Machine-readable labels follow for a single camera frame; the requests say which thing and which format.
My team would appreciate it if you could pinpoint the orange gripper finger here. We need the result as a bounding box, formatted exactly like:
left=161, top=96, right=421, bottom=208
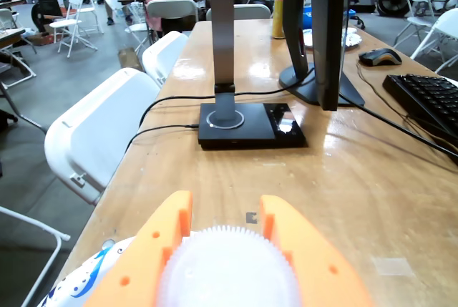
left=260, top=195, right=375, bottom=307
left=84, top=190, right=193, bottom=307

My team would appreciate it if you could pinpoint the clear plastic water bottle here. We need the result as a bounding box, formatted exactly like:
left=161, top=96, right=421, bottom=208
left=156, top=224, right=302, bottom=307

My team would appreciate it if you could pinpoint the blue floral paper plate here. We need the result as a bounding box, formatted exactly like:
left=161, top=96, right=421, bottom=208
left=37, top=237, right=135, bottom=307

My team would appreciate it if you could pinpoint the clear tape strip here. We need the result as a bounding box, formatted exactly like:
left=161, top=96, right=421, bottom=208
left=371, top=256, right=415, bottom=278

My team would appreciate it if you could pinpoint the black monitor stand base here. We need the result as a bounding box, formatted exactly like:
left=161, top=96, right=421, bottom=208
left=198, top=0, right=308, bottom=151

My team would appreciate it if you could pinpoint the black keyboard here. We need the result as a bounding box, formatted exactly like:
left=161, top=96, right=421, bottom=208
left=381, top=73, right=458, bottom=140

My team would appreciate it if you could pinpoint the black orange computer mouse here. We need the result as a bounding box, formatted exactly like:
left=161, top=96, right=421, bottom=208
left=358, top=48, right=404, bottom=67

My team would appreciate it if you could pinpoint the black computer monitor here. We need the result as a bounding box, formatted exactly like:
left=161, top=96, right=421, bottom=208
left=278, top=0, right=366, bottom=112

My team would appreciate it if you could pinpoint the cardboard box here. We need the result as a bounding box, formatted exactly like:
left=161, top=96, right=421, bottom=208
left=24, top=33, right=54, bottom=47

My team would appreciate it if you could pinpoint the blue plastic bin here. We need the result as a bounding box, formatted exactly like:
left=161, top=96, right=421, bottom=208
left=303, top=6, right=357, bottom=24

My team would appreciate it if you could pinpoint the yellow can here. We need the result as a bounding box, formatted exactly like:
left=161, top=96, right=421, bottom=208
left=271, top=0, right=286, bottom=39

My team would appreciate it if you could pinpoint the black orange sign board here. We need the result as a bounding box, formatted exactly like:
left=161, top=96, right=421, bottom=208
left=34, top=0, right=78, bottom=17

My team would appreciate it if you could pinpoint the black floor fan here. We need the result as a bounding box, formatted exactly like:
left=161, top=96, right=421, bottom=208
left=377, top=0, right=411, bottom=18

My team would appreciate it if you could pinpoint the black lamp power cable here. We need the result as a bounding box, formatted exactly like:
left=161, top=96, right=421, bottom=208
left=125, top=123, right=200, bottom=154

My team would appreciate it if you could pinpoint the black keyboard cable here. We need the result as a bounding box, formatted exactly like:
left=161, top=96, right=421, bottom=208
left=338, top=92, right=458, bottom=160

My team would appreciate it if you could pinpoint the black monitor power cable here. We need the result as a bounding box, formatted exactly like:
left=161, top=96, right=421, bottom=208
left=138, top=67, right=316, bottom=127

